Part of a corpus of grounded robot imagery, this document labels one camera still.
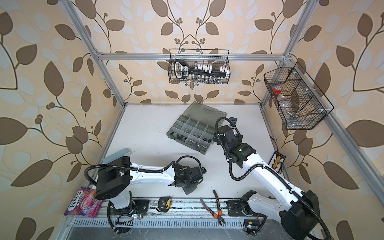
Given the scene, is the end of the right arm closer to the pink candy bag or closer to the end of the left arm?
the end of the left arm

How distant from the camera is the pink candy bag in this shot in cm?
Result: 73

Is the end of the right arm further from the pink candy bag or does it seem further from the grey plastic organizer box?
the pink candy bag

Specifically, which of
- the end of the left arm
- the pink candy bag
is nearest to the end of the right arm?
the end of the left arm
